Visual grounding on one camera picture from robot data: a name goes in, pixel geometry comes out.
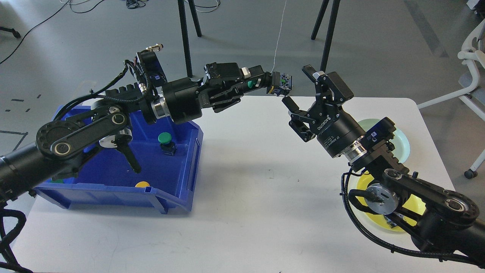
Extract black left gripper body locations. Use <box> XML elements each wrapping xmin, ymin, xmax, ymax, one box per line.
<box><xmin>162</xmin><ymin>63</ymin><xmax>250</xmax><ymax>124</ymax></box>

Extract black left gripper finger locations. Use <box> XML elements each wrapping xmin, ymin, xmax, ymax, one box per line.
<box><xmin>250</xmin><ymin>72</ymin><xmax>272</xmax><ymax>93</ymax></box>
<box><xmin>241</xmin><ymin>65</ymin><xmax>266</xmax><ymax>81</ymax></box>

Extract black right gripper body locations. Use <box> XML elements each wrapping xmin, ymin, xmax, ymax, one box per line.
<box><xmin>308</xmin><ymin>72</ymin><xmax>366</xmax><ymax>159</ymax></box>

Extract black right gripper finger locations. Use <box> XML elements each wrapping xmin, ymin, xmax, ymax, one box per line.
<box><xmin>282</xmin><ymin>96</ymin><xmax>316</xmax><ymax>142</ymax></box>
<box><xmin>302</xmin><ymin>64</ymin><xmax>322</xmax><ymax>81</ymax></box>

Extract green button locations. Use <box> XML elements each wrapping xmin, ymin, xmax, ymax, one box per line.
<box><xmin>157</xmin><ymin>132</ymin><xmax>177</xmax><ymax>157</ymax></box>
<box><xmin>247</xmin><ymin>71</ymin><xmax>293</xmax><ymax>96</ymax></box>
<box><xmin>50</xmin><ymin>179</ymin><xmax>64</xmax><ymax>184</ymax></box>

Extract yellow button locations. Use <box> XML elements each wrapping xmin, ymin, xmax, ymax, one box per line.
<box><xmin>135</xmin><ymin>181</ymin><xmax>151</xmax><ymax>188</ymax></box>
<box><xmin>383</xmin><ymin>215</ymin><xmax>404</xmax><ymax>232</ymax></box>

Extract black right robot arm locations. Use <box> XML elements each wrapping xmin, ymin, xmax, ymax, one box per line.
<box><xmin>282</xmin><ymin>65</ymin><xmax>485</xmax><ymax>268</ymax></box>

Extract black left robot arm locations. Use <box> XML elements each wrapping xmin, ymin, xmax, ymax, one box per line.
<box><xmin>1</xmin><ymin>44</ymin><xmax>286</xmax><ymax>273</ymax></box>

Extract yellow plate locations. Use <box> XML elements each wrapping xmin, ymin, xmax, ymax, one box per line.
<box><xmin>349</xmin><ymin>172</ymin><xmax>426</xmax><ymax>234</ymax></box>

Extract light green plate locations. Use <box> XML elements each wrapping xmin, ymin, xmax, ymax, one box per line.
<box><xmin>358</xmin><ymin>119</ymin><xmax>410</xmax><ymax>163</ymax></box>

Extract yellow button front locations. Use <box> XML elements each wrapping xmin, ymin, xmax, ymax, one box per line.
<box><xmin>135</xmin><ymin>181</ymin><xmax>151</xmax><ymax>188</ymax></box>

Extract right black tripod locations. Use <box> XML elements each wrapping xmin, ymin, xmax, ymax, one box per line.
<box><xmin>311</xmin><ymin>0</ymin><xmax>341</xmax><ymax>71</ymax></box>

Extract black tripod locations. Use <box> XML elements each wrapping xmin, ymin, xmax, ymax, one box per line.
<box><xmin>177</xmin><ymin>0</ymin><xmax>202</xmax><ymax>78</ymax></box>
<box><xmin>311</xmin><ymin>0</ymin><xmax>341</xmax><ymax>71</ymax></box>

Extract blue plastic bin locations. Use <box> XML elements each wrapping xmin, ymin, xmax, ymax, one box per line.
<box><xmin>35</xmin><ymin>111</ymin><xmax>203</xmax><ymax>214</ymax></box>

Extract left black tripod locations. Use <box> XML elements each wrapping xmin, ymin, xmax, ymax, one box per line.
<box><xmin>177</xmin><ymin>0</ymin><xmax>202</xmax><ymax>78</ymax></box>

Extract white office chair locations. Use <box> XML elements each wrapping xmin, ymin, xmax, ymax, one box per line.
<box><xmin>407</xmin><ymin>0</ymin><xmax>484</xmax><ymax>182</ymax></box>

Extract white cable with plug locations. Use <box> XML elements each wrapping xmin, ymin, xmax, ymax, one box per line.
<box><xmin>272</xmin><ymin>0</ymin><xmax>288</xmax><ymax>72</ymax></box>

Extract black floor cables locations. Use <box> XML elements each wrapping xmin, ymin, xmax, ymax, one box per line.
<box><xmin>0</xmin><ymin>0</ymin><xmax>221</xmax><ymax>65</ymax></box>

